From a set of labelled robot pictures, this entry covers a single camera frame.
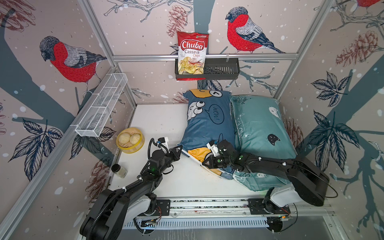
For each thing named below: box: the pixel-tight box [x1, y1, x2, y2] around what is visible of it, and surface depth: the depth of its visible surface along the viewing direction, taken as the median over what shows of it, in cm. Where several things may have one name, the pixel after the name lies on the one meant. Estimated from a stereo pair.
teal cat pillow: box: [230, 95, 297, 192], surface depth 87 cm
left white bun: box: [118, 132, 131, 145], surface depth 96 cm
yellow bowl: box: [116, 127, 145, 154], surface depth 96 cm
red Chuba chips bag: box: [176, 31, 210, 81], surface depth 87 cm
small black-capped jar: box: [111, 164, 128, 179], surface depth 80 cm
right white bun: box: [129, 133, 141, 145], surface depth 96 cm
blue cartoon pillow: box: [177, 89, 236, 180], surface depth 92 cm
